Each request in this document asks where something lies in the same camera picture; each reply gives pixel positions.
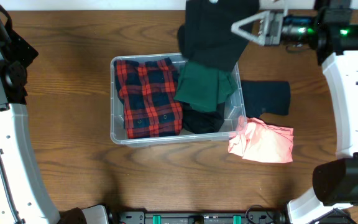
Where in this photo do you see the black garment with tag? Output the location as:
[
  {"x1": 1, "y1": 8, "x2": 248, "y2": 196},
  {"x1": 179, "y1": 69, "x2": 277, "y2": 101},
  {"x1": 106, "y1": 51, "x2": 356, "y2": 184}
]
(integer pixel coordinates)
[{"x1": 177, "y1": 0, "x2": 260, "y2": 72}]

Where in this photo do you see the dark navy garment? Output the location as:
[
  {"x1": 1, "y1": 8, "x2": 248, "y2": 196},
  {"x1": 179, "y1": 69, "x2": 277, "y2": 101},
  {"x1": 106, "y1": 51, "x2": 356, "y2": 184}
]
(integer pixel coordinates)
[{"x1": 241, "y1": 80, "x2": 291, "y2": 118}]

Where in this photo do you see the dark green garment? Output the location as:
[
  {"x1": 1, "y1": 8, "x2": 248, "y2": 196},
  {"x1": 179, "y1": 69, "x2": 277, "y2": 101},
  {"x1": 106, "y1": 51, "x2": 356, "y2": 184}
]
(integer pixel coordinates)
[{"x1": 175, "y1": 60, "x2": 237, "y2": 113}]

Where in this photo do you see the red navy plaid cloth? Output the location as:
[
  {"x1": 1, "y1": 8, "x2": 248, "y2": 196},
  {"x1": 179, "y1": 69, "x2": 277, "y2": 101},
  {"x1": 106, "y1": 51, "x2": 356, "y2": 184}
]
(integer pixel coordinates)
[{"x1": 113, "y1": 58, "x2": 183, "y2": 139}]

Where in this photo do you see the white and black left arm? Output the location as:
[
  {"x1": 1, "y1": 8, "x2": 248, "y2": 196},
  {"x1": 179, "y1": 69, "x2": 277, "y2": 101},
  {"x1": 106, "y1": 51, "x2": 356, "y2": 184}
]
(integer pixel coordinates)
[{"x1": 0, "y1": 5, "x2": 111, "y2": 224}]

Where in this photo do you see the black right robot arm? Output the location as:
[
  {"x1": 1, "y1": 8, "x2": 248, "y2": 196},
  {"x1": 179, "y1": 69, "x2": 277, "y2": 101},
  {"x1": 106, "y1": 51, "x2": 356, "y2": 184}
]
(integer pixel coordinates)
[{"x1": 231, "y1": 0, "x2": 358, "y2": 223}]

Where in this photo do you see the clear plastic storage container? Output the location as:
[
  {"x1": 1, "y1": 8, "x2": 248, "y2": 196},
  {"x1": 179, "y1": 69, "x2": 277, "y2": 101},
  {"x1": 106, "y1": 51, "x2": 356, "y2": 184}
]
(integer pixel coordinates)
[{"x1": 110, "y1": 53, "x2": 246, "y2": 147}]

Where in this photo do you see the coral pink crumpled cloth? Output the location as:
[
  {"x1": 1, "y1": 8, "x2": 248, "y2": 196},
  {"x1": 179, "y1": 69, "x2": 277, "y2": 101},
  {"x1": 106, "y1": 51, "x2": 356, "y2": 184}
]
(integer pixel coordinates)
[{"x1": 228, "y1": 116, "x2": 294, "y2": 164}]

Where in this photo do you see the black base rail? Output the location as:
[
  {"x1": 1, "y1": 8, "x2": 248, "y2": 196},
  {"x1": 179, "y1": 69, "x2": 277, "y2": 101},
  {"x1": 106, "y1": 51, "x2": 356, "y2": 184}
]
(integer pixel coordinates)
[{"x1": 117, "y1": 208, "x2": 288, "y2": 224}]

